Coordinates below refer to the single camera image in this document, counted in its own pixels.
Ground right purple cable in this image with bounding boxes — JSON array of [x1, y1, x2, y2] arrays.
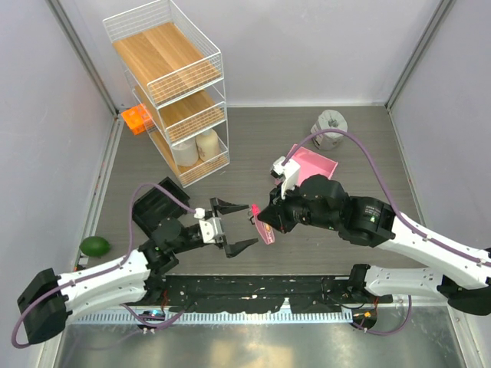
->
[[282, 129, 491, 265]]

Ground orange plastic crate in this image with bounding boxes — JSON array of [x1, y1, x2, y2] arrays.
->
[[121, 103, 153, 136]]

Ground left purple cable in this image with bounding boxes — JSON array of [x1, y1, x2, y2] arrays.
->
[[11, 182, 196, 349]]

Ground pink plastic box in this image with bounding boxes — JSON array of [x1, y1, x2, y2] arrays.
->
[[288, 147, 338, 186]]

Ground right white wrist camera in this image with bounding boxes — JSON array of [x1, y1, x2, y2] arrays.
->
[[271, 156, 301, 199]]

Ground white wire shelf rack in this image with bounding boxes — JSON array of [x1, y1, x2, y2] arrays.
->
[[103, 1, 230, 187]]

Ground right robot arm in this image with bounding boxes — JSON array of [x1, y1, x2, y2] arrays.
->
[[258, 175, 490, 316]]

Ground white slotted cable duct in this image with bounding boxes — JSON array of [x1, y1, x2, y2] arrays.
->
[[74, 307, 353, 325]]

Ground purple cable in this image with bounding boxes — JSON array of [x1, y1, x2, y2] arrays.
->
[[11, 182, 196, 349], [282, 129, 491, 265]]

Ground cream lotion bottle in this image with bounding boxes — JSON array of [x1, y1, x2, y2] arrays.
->
[[196, 129, 221, 162]]

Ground grey wrapped paper roll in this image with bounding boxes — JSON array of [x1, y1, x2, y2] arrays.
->
[[311, 110, 348, 151]]

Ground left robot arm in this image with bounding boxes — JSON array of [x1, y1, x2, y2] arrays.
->
[[12, 198, 257, 349]]

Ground green lime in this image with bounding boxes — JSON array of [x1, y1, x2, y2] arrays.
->
[[79, 236, 110, 258]]

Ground white toilet paper roll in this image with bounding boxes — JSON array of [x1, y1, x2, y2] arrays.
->
[[171, 137, 199, 167]]

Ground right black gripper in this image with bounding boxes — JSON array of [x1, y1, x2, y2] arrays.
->
[[259, 179, 340, 233]]

